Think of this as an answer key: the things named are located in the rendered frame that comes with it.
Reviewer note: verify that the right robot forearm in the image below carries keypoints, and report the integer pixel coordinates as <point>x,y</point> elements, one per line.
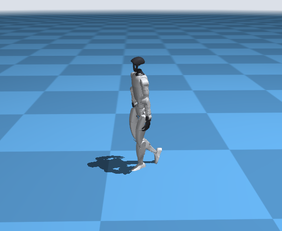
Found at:
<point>133,99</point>

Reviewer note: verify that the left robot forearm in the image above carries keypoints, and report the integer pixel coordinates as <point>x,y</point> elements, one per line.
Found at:
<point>147,109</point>

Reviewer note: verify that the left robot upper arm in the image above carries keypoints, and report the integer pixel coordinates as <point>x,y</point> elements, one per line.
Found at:
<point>144,84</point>

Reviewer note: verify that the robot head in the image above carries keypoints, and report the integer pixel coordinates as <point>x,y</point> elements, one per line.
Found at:
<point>136,62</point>

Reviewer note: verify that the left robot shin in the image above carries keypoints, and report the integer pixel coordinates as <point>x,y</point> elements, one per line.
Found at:
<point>140,151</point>

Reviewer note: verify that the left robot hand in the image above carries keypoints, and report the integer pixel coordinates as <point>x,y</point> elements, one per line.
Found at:
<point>147,124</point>

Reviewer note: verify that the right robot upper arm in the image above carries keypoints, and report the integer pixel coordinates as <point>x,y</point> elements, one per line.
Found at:
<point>131,88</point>

